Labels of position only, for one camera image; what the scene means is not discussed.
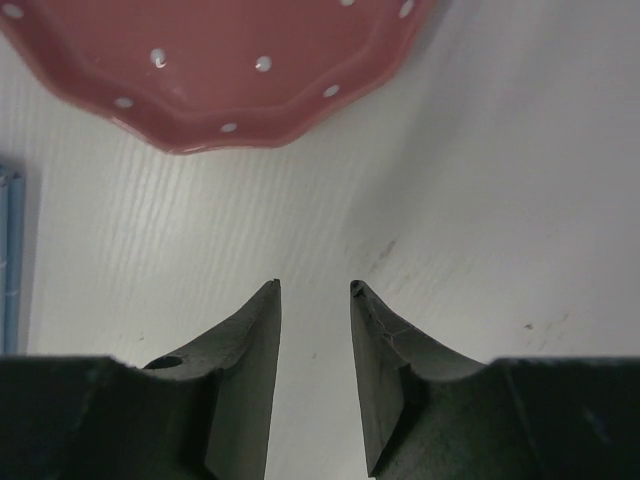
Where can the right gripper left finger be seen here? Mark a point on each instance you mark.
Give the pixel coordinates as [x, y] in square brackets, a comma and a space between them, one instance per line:
[202, 411]

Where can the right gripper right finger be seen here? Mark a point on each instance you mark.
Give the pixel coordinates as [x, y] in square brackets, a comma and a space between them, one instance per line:
[429, 412]

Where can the blue checked cloth placemat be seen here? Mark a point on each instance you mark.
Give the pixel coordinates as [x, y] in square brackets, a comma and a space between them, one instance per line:
[12, 234]

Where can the pink dotted plate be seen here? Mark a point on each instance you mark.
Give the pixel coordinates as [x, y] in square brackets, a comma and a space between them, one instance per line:
[194, 76]

